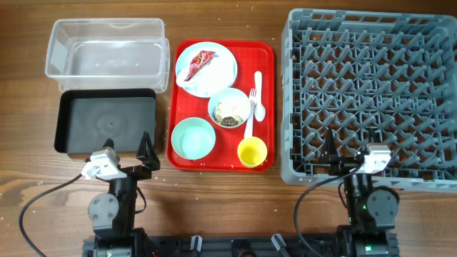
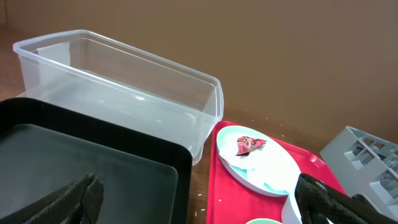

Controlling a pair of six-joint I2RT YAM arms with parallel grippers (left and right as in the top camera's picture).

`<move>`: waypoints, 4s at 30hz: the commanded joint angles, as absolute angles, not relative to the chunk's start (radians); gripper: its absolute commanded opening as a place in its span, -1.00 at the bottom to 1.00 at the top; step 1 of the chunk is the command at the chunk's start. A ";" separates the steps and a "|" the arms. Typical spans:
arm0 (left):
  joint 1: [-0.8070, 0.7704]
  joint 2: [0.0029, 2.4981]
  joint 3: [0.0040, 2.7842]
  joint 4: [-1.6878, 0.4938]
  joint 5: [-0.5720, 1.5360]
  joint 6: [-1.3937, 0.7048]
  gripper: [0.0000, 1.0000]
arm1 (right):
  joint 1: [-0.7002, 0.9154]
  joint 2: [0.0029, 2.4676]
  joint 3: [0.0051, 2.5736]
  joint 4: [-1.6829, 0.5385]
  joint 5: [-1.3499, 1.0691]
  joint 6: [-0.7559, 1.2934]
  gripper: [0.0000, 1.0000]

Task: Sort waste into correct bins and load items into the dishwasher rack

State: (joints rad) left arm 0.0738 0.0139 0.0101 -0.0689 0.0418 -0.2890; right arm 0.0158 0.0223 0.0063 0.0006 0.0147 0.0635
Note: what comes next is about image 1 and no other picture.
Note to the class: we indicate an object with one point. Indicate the white napkin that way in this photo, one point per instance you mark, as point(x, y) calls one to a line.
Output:
point(217, 75)

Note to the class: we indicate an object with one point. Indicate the white plastic fork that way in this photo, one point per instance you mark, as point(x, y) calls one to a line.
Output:
point(249, 122)

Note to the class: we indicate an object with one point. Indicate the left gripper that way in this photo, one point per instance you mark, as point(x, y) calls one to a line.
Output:
point(148, 159)

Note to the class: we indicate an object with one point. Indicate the clear plastic bin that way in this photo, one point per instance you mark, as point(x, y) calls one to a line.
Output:
point(109, 53)

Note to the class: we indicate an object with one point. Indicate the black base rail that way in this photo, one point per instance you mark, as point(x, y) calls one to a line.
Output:
point(276, 245)

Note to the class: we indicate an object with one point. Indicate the red snack wrapper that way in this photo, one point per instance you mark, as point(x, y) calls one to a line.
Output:
point(198, 62)

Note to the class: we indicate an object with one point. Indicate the white plastic spoon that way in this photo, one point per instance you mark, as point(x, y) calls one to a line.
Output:
point(259, 109)

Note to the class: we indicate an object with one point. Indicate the grey dishwasher rack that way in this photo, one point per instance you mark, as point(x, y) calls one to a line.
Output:
point(351, 71)

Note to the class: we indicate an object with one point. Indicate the light blue bowl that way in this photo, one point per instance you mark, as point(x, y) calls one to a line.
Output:
point(233, 96)

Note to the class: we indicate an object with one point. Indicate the food scraps rice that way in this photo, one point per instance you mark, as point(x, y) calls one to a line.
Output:
point(227, 114)

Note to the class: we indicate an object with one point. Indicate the light blue plate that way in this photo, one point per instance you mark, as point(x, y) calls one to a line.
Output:
point(189, 52)

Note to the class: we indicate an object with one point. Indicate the yellow cup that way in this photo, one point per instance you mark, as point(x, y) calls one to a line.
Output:
point(252, 152)

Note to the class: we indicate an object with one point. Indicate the black plastic tray bin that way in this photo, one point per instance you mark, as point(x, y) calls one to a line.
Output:
point(87, 118)

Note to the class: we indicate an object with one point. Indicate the green bowl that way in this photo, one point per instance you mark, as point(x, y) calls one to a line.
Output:
point(193, 138)

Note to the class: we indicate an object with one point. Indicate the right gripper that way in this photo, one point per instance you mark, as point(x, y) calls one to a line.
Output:
point(340, 163)

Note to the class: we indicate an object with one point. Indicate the red serving tray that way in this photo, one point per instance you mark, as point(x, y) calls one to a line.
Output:
point(251, 56)

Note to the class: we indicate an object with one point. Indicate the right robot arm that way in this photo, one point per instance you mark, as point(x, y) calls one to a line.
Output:
point(371, 209)

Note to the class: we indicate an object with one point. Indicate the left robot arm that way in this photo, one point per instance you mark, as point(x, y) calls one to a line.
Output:
point(113, 213)

